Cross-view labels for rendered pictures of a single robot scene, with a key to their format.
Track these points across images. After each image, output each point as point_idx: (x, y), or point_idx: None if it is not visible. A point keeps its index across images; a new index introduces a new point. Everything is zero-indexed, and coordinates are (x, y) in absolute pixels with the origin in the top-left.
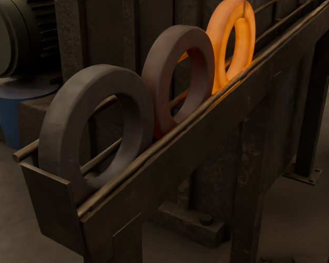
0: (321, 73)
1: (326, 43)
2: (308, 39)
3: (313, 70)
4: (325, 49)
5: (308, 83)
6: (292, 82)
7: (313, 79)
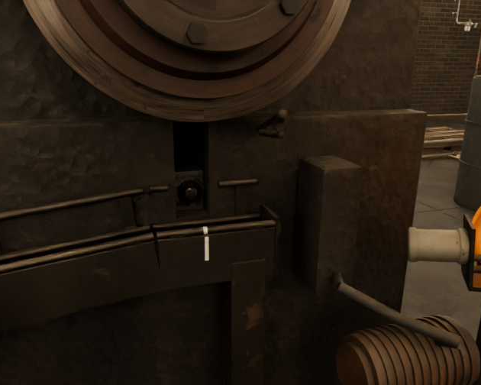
0: (227, 364)
1: (227, 309)
2: None
3: (223, 351)
4: (227, 320)
5: (303, 363)
6: (186, 357)
7: (224, 366)
